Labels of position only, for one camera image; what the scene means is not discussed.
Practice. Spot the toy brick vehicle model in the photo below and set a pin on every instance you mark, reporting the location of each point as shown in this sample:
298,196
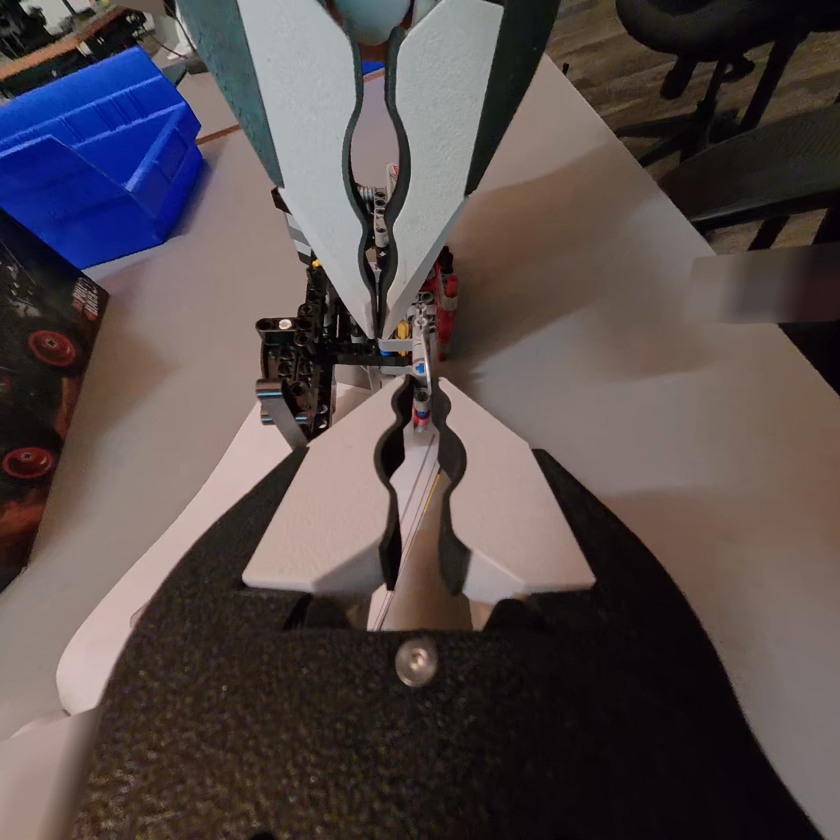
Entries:
295,367

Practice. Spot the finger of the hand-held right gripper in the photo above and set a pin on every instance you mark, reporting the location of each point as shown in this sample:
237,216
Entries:
308,131
439,131

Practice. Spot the black mesh chair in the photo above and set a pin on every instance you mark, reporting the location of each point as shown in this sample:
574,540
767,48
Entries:
754,177

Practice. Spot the dark toy set box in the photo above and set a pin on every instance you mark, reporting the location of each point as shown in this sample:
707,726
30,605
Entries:
39,407

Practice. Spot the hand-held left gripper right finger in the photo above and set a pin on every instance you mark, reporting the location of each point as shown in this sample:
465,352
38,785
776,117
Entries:
518,518

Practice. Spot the black office chair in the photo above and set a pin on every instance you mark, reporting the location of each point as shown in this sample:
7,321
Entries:
663,26

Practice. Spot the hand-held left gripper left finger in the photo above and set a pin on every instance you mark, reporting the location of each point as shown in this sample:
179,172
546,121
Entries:
328,512

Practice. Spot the white instruction booklet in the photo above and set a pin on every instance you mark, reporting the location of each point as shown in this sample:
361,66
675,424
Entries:
172,544

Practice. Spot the blue plastic storage bin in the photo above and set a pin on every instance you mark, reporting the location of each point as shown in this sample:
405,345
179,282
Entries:
98,170

